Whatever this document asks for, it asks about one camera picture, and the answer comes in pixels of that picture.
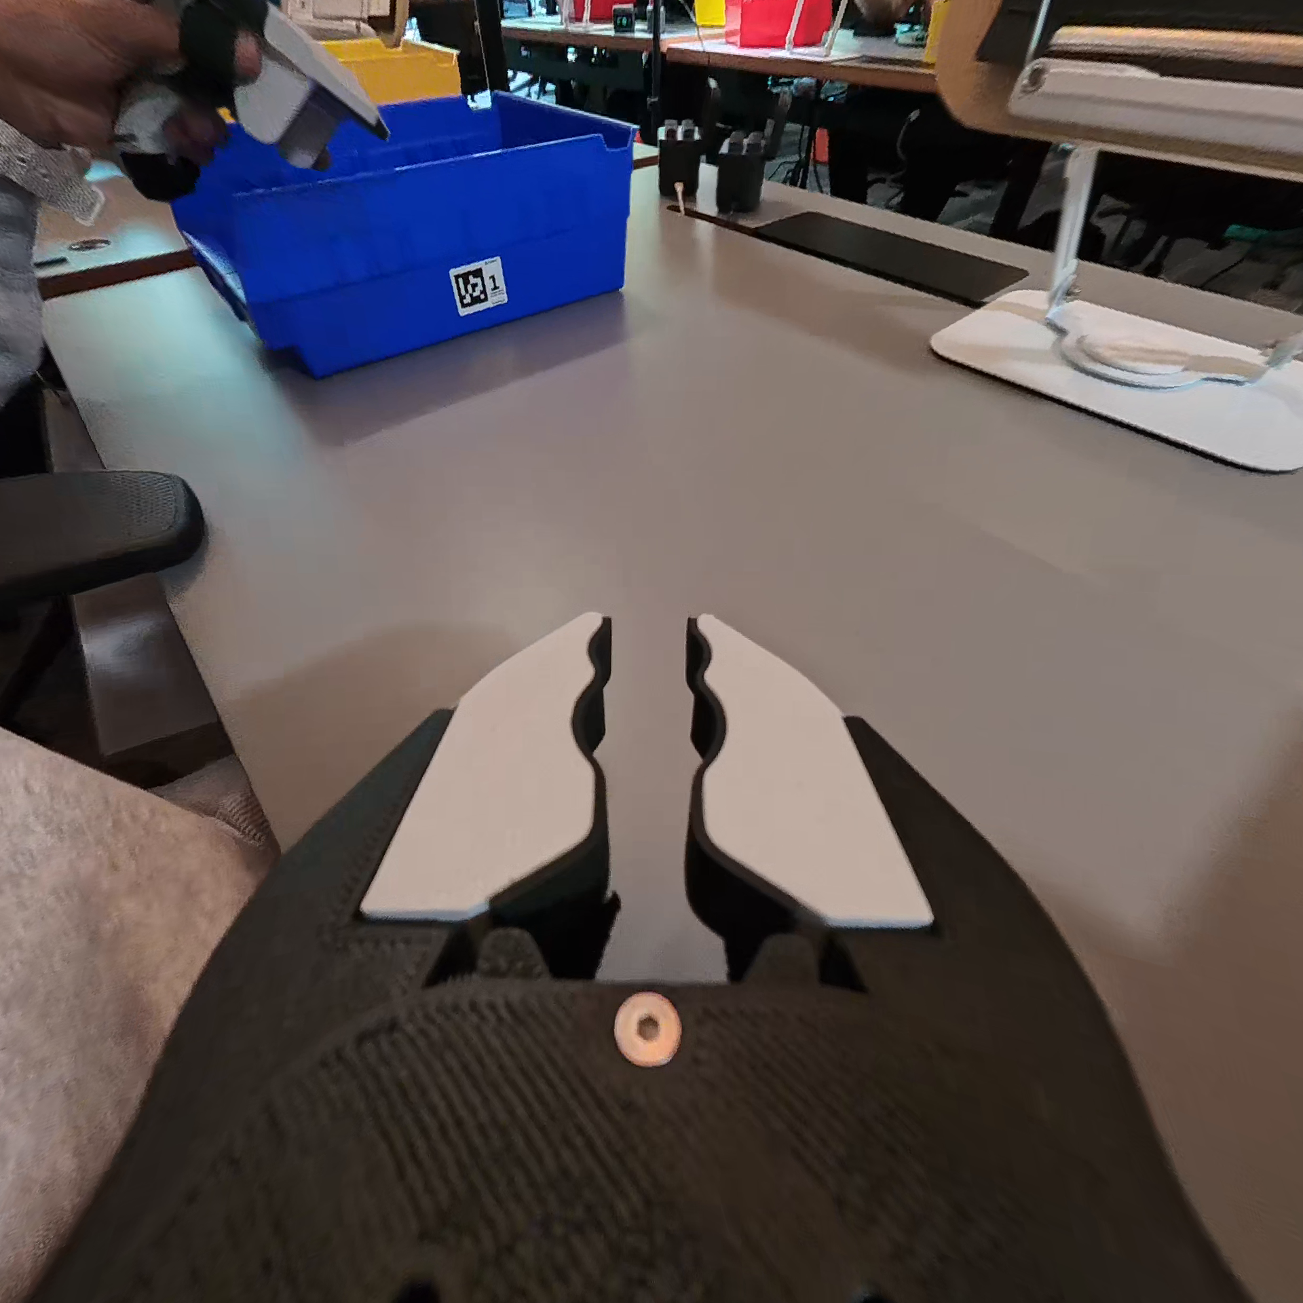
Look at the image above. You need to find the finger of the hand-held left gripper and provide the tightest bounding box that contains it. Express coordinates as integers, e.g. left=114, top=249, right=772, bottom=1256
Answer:
left=235, top=63, right=339, bottom=171
left=263, top=5, right=392, bottom=143

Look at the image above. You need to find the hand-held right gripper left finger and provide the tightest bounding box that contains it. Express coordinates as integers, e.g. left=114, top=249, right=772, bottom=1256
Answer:
left=360, top=610, right=622, bottom=980

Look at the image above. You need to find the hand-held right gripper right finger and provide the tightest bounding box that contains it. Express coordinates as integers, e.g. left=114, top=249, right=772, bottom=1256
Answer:
left=684, top=613, right=936, bottom=980

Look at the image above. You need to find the blue plastic bin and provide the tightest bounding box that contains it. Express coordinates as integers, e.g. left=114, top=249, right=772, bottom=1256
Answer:
left=170, top=89, right=640, bottom=380

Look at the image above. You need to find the person's left forearm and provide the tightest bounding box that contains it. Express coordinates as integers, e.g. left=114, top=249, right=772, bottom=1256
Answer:
left=0, top=120, right=109, bottom=230

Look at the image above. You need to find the person's left hand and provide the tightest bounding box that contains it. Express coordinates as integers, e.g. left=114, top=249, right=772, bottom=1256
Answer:
left=0, top=0, right=264, bottom=155

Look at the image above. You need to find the yellow storage bin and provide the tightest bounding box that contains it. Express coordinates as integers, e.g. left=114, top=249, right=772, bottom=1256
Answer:
left=324, top=36, right=462, bottom=105

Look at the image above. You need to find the person's torso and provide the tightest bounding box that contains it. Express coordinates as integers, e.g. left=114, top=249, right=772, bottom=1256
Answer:
left=0, top=177, right=48, bottom=479

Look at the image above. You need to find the black holder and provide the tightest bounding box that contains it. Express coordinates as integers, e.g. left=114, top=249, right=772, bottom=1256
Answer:
left=715, top=130, right=767, bottom=214
left=656, top=118, right=704, bottom=201

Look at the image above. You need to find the person's leg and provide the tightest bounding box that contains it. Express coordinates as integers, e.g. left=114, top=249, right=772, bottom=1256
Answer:
left=0, top=726, right=282, bottom=1303

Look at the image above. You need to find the black chair armrest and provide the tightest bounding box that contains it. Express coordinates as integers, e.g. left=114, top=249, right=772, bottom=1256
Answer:
left=0, top=469, right=208, bottom=614

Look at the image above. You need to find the red plastic bin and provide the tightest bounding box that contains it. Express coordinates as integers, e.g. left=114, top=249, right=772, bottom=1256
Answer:
left=725, top=0, right=858, bottom=49

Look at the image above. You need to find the black desk cable cover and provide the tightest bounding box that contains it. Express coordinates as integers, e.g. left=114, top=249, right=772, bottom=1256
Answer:
left=753, top=209, right=1030, bottom=308

